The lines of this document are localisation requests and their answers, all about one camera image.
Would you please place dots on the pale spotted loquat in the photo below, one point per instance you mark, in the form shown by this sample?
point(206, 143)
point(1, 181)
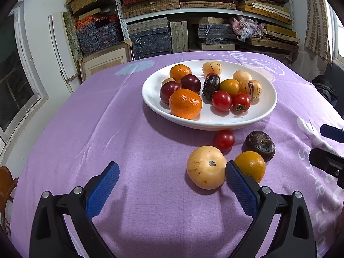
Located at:
point(212, 68)

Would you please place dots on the white oval plate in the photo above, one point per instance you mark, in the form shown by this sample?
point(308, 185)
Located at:
point(252, 118)

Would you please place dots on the wooden framed panel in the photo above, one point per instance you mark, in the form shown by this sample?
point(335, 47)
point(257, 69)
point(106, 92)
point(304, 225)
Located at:
point(104, 59)

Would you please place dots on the orange mandarin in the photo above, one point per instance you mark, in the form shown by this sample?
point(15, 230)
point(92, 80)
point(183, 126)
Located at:
point(180, 72)
point(185, 104)

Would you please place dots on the stack of dark grey boxes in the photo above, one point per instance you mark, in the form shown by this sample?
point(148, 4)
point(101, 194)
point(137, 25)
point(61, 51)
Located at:
point(150, 43)

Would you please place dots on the green marbled board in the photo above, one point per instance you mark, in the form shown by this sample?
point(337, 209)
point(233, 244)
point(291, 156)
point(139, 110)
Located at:
point(70, 37)

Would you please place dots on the white leaning board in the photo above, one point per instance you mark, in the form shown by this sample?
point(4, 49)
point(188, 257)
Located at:
point(57, 53)

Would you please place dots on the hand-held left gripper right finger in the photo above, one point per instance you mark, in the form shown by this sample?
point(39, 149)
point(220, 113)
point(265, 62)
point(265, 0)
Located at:
point(242, 190)

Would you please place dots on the large pale yellow fruit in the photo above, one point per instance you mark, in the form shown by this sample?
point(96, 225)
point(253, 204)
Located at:
point(207, 170)

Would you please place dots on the white framed window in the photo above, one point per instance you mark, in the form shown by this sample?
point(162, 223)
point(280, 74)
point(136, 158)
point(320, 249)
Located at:
point(13, 86)

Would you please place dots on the yellow orange tomato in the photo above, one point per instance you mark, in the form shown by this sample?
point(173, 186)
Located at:
point(251, 164)

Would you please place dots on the pile of dark printed boxes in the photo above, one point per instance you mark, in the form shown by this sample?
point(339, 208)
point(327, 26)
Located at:
point(215, 32)

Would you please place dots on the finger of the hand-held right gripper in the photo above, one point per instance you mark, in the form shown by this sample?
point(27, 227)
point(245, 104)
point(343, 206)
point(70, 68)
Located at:
point(326, 161)
point(332, 132)

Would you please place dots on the brown wooden chair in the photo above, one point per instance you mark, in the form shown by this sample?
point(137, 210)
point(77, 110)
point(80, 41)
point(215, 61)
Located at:
point(6, 180)

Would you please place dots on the dark brown water chestnut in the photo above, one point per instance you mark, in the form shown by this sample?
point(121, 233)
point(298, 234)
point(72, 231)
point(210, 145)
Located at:
point(259, 145)

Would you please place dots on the upright woven straw box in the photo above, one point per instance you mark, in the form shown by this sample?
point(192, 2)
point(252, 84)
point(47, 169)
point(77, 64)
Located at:
point(179, 36)

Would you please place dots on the red tomato with green calyx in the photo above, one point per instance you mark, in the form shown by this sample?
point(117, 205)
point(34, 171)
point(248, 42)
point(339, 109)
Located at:
point(241, 102)

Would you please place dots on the orange patterned boxes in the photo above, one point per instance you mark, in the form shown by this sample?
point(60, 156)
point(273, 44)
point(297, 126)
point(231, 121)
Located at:
point(86, 20)

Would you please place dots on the dark brown oblong fruit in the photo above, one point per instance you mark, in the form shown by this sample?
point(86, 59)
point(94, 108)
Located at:
point(211, 87)

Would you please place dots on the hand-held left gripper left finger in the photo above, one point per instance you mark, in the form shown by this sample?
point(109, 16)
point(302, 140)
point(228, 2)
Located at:
point(103, 190)

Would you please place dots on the pale striped pepino melon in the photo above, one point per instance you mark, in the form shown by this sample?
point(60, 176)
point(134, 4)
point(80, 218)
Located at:
point(250, 89)

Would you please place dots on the pale orange round fruit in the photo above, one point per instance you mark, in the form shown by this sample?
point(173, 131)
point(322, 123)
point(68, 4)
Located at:
point(242, 75)

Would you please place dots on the small yellow tomato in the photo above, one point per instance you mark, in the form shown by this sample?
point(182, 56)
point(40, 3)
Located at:
point(229, 86)

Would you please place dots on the grey metal shelf rack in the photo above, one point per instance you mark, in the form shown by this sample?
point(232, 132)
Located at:
point(121, 18)

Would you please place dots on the purple tablecloth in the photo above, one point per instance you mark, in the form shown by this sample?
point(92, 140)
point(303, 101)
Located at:
point(121, 145)

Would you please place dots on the stack of blue floral boxes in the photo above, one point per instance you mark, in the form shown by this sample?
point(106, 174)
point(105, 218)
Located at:
point(96, 36)

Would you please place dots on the pink white cloth bundle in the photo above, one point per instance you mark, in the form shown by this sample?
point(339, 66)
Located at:
point(246, 28)

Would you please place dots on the stack of yellow wooden boxes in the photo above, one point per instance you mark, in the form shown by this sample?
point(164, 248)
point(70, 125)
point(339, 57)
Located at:
point(268, 9)

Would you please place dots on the woven checked curtain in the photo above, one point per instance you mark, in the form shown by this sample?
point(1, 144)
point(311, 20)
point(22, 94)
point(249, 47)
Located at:
point(317, 32)

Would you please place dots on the small brownish round fruit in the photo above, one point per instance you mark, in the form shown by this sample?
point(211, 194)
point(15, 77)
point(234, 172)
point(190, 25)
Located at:
point(168, 80)

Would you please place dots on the dark cloth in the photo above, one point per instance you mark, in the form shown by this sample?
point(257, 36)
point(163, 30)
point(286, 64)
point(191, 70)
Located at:
point(325, 88)

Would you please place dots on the dark red plum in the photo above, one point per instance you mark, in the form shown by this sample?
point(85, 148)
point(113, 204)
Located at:
point(190, 82)
point(168, 91)

